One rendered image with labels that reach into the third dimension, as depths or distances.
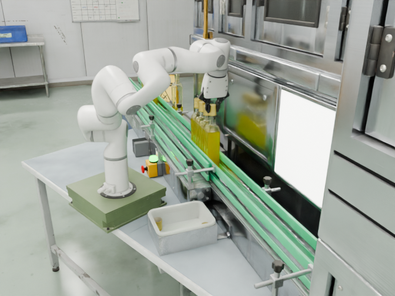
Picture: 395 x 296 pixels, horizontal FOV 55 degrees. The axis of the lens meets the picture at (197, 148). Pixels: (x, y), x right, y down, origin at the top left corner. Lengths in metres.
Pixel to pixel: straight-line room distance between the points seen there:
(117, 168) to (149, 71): 0.49
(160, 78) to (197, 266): 0.64
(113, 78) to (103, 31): 6.09
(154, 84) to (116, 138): 0.38
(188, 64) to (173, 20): 6.30
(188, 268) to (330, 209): 0.79
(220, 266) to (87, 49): 6.30
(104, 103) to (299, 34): 0.67
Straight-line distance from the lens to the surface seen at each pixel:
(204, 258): 1.38
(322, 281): 0.69
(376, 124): 0.55
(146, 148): 2.14
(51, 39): 7.28
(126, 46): 7.41
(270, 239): 1.21
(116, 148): 1.50
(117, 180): 1.56
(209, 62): 1.32
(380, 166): 0.53
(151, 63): 1.21
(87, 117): 1.39
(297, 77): 1.26
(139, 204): 1.57
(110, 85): 1.24
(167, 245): 1.37
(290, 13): 1.38
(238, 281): 1.30
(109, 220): 1.51
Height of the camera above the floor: 1.62
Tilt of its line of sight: 23 degrees down
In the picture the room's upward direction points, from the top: straight up
